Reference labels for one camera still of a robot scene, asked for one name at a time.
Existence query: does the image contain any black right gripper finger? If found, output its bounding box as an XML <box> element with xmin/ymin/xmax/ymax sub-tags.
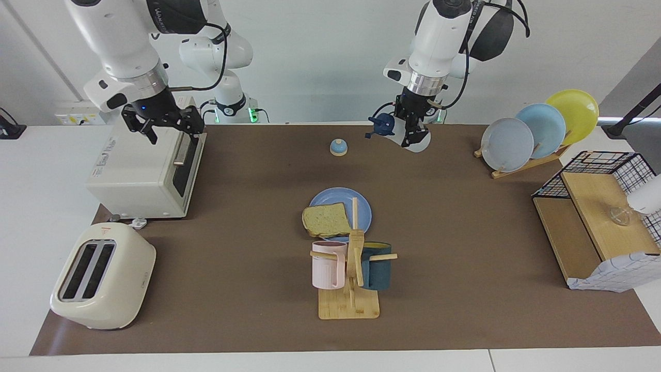
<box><xmin>121</xmin><ymin>106</ymin><xmax>159</xmax><ymax>146</ymax></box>
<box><xmin>173</xmin><ymin>105</ymin><xmax>206</xmax><ymax>146</ymax></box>

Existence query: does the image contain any white bottle with blue cap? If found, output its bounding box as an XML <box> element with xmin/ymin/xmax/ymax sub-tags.
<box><xmin>365</xmin><ymin>114</ymin><xmax>431</xmax><ymax>154</ymax></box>

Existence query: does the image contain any toasted bread slice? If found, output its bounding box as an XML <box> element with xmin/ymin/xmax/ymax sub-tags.
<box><xmin>302</xmin><ymin>202</ymin><xmax>352</xmax><ymax>239</ymax></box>

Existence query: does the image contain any grey round plate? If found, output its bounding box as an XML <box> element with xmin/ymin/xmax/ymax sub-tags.
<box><xmin>481</xmin><ymin>117</ymin><xmax>535</xmax><ymax>173</ymax></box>

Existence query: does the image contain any wooden plate rack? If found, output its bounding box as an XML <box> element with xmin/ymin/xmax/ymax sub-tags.
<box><xmin>474</xmin><ymin>142</ymin><xmax>573</xmax><ymax>180</ymax></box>

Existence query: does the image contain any light blue round plate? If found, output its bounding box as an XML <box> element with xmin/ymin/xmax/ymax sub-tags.
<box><xmin>515</xmin><ymin>103</ymin><xmax>567</xmax><ymax>159</ymax></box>

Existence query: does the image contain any yellow round plate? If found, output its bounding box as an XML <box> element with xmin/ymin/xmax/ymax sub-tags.
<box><xmin>545</xmin><ymin>89</ymin><xmax>600</xmax><ymax>146</ymax></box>

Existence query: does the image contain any white toaster oven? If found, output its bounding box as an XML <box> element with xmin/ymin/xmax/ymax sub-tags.
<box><xmin>86</xmin><ymin>95</ymin><xmax>207</xmax><ymax>220</ymax></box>

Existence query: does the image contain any white power strip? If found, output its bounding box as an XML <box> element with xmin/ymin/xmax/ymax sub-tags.
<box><xmin>55</xmin><ymin>100</ymin><xmax>109</xmax><ymax>126</ymax></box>

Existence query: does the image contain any dark teal mug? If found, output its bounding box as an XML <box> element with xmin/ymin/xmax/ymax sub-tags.
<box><xmin>360</xmin><ymin>242</ymin><xmax>393</xmax><ymax>290</ymax></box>

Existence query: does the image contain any brown table mat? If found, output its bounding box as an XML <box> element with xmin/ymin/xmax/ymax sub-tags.
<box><xmin>29</xmin><ymin>123</ymin><xmax>661</xmax><ymax>356</ymax></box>

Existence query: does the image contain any pink mug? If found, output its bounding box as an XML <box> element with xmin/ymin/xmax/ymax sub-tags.
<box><xmin>311</xmin><ymin>241</ymin><xmax>348</xmax><ymax>290</ymax></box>

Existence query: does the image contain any cream two-slot toaster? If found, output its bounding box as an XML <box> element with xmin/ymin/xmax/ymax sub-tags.
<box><xmin>50</xmin><ymin>223</ymin><xmax>156</xmax><ymax>331</ymax></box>

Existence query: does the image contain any wooden mug tree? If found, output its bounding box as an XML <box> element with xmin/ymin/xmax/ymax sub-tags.
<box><xmin>310</xmin><ymin>197</ymin><xmax>398</xmax><ymax>320</ymax></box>

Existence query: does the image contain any wooden shelf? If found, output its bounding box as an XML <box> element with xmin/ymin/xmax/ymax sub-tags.
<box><xmin>532</xmin><ymin>170</ymin><xmax>661</xmax><ymax>290</ymax></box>

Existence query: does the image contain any clear glass cup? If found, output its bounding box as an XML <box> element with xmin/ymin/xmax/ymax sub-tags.
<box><xmin>607</xmin><ymin>206</ymin><xmax>632</xmax><ymax>227</ymax></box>

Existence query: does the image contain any white plastic cylinder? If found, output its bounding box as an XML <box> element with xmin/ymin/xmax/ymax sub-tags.
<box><xmin>627</xmin><ymin>175</ymin><xmax>661</xmax><ymax>215</ymax></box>

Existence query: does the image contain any white checkered cloth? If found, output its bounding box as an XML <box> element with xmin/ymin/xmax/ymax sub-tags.
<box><xmin>567</xmin><ymin>252</ymin><xmax>661</xmax><ymax>293</ymax></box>

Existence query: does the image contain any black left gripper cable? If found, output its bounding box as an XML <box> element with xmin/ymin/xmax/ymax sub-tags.
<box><xmin>369</xmin><ymin>0</ymin><xmax>531</xmax><ymax>120</ymax></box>

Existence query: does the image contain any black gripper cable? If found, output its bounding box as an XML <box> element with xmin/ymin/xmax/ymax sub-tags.
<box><xmin>369</xmin><ymin>0</ymin><xmax>531</xmax><ymax>120</ymax></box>
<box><xmin>150</xmin><ymin>21</ymin><xmax>230</xmax><ymax>94</ymax></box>

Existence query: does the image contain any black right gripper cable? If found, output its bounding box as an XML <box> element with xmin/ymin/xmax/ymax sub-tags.
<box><xmin>150</xmin><ymin>21</ymin><xmax>230</xmax><ymax>94</ymax></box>

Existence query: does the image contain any black clamp with cable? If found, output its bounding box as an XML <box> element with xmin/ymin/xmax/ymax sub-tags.
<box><xmin>0</xmin><ymin>107</ymin><xmax>27</xmax><ymax>140</ymax></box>

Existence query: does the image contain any black camera stand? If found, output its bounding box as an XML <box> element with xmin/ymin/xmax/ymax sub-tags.
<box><xmin>602</xmin><ymin>83</ymin><xmax>661</xmax><ymax>139</ymax></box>

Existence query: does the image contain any black wire basket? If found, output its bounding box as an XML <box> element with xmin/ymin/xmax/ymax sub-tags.
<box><xmin>532</xmin><ymin>151</ymin><xmax>661</xmax><ymax>246</ymax></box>

